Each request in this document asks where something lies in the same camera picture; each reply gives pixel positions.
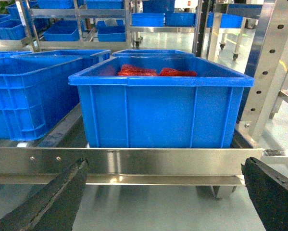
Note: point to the blue bin with red bags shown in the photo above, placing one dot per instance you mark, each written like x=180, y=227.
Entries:
x=160, y=112

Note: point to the empty blue plastic bin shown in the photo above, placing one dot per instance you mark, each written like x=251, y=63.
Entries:
x=35, y=94

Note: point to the blue bin behind left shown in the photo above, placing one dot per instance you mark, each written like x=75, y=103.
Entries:
x=90, y=57

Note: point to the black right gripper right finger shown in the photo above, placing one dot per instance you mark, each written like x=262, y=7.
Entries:
x=268, y=191

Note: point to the blue bin behind right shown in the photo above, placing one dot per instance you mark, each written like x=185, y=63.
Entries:
x=152, y=53

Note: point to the red bubble wrap bags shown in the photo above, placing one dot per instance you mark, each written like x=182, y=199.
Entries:
x=130, y=70

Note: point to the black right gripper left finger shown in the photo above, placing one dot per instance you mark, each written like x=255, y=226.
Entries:
x=54, y=207

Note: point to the stainless steel shelf rack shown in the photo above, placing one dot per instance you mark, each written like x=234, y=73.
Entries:
x=216, y=167

